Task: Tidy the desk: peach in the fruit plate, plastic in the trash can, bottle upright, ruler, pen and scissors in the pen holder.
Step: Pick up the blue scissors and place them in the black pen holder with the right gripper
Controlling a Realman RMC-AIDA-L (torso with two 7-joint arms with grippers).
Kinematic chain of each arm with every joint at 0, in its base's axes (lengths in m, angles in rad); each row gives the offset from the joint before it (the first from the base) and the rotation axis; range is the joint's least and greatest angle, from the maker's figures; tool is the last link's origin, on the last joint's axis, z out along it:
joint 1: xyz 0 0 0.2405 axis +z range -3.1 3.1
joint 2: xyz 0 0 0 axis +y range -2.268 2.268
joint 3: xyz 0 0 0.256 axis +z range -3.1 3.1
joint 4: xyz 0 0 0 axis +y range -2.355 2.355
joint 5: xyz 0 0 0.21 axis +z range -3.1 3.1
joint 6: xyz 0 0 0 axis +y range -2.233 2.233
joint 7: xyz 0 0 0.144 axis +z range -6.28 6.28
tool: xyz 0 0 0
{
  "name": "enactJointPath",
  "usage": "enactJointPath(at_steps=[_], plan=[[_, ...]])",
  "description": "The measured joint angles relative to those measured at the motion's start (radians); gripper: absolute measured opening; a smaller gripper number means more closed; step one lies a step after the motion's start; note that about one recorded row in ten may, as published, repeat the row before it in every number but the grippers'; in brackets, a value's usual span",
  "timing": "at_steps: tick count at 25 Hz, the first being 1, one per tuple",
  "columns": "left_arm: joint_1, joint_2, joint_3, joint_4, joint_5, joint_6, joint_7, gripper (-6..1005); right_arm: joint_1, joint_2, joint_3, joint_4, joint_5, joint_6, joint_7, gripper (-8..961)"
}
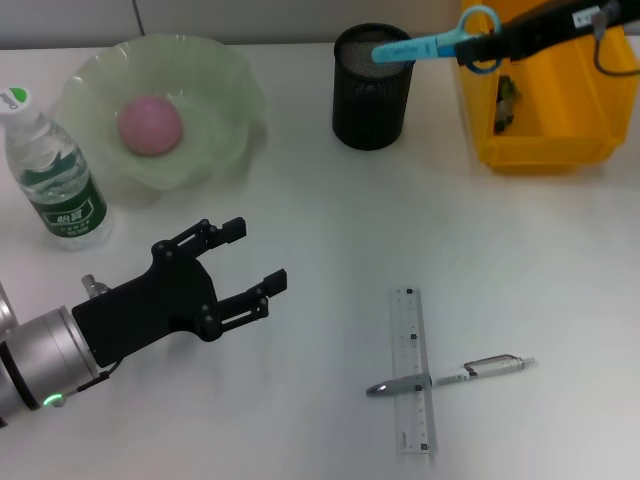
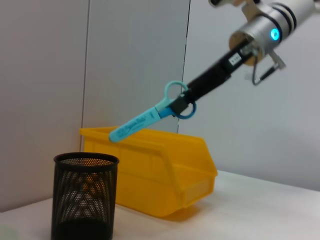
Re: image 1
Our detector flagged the blue scissors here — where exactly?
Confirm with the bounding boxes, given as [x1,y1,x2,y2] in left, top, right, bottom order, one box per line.
[370,4,504,76]

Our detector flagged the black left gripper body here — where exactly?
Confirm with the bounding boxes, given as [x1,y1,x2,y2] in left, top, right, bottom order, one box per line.
[72,239,222,369]

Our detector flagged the silver white pen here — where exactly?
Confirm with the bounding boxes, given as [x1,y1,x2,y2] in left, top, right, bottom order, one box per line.
[364,353,537,397]

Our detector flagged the pink peach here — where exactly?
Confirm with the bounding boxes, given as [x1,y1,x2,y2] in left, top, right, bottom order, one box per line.
[117,95,184,157]

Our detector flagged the left gripper cable with plug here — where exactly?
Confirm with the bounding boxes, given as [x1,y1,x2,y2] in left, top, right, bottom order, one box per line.
[49,273,124,409]

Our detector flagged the clear bottle green label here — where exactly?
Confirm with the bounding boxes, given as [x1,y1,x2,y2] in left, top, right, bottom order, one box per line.
[0,85,114,252]

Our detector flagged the yellow plastic bin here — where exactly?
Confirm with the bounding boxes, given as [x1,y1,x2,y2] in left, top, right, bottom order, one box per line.
[455,0,634,175]

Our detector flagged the green glass fruit plate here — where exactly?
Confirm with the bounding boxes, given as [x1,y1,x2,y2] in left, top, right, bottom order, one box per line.
[52,32,269,194]

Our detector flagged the transparent ruler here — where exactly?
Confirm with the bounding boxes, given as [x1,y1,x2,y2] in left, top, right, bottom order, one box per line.
[388,284,440,454]

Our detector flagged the black mesh cup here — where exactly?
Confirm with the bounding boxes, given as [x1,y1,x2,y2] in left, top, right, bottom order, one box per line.
[331,22,419,151]

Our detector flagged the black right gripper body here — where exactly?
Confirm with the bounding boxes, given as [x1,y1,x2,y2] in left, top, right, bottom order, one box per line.
[501,0,640,62]

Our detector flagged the green plastic wrapper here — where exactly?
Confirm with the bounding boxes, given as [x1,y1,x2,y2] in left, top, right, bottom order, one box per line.
[492,73,525,135]

